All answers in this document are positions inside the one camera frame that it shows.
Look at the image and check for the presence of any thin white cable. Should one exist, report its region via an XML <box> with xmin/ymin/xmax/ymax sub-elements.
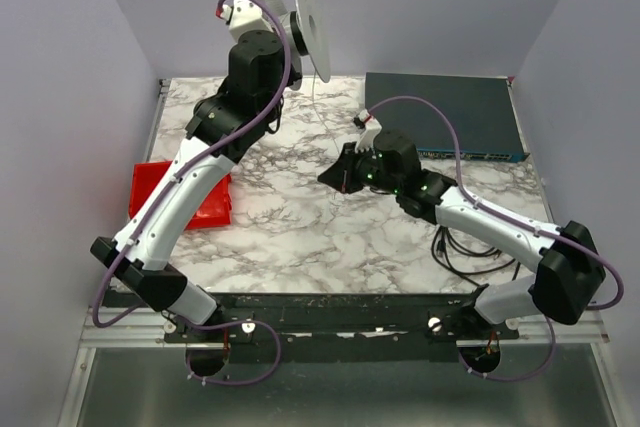
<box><xmin>310</xmin><ymin>74</ymin><xmax>346</xmax><ymax>153</ymax></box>

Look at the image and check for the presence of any white cable spool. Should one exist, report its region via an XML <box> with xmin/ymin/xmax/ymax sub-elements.
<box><xmin>262</xmin><ymin>0</ymin><xmax>331</xmax><ymax>83</ymax></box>

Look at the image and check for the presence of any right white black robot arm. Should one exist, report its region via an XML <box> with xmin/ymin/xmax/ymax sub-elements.
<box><xmin>318</xmin><ymin>130</ymin><xmax>605</xmax><ymax>335</ymax></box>

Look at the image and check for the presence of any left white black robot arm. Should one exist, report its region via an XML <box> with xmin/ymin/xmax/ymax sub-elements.
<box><xmin>90</xmin><ymin>30</ymin><xmax>299</xmax><ymax>325</ymax></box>

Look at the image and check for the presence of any red plastic bin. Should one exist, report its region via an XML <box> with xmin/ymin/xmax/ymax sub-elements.
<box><xmin>128</xmin><ymin>161</ymin><xmax>232</xmax><ymax>230</ymax></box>

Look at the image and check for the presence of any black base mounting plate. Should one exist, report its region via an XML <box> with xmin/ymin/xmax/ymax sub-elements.
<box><xmin>99</xmin><ymin>289</ymin><xmax>561</xmax><ymax>363</ymax></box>

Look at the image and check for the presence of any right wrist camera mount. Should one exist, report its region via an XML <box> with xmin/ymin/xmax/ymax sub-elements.
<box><xmin>353</xmin><ymin>109</ymin><xmax>382</xmax><ymax>153</ymax></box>

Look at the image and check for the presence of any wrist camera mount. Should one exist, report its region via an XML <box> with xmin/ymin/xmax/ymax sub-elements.
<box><xmin>353</xmin><ymin>109</ymin><xmax>382</xmax><ymax>153</ymax></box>
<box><xmin>216</xmin><ymin>0</ymin><xmax>272</xmax><ymax>42</ymax></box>

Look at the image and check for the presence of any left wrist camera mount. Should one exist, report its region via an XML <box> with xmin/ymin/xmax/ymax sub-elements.
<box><xmin>216</xmin><ymin>0</ymin><xmax>272</xmax><ymax>42</ymax></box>

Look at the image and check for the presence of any black coiled cable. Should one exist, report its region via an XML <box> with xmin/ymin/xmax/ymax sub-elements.
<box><xmin>431</xmin><ymin>224</ymin><xmax>524</xmax><ymax>294</ymax></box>

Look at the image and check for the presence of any blue network switch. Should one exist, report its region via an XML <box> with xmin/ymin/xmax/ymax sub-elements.
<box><xmin>364</xmin><ymin>72</ymin><xmax>529</xmax><ymax>163</ymax></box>

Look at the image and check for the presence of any aluminium extrusion rail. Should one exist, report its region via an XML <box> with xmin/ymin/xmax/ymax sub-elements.
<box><xmin>80</xmin><ymin>308</ymin><xmax>165</xmax><ymax>348</ymax></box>

